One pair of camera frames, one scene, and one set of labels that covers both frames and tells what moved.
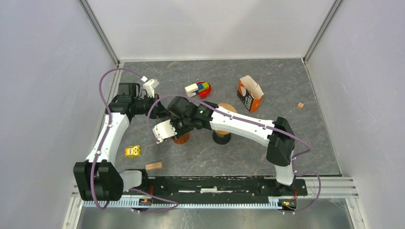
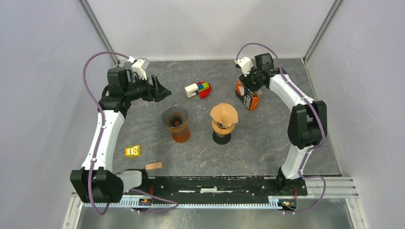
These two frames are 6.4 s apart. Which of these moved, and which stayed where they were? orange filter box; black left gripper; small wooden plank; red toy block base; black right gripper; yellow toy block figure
Moved: black left gripper; black right gripper
Stayed: small wooden plank; yellow toy block figure; orange filter box; red toy block base
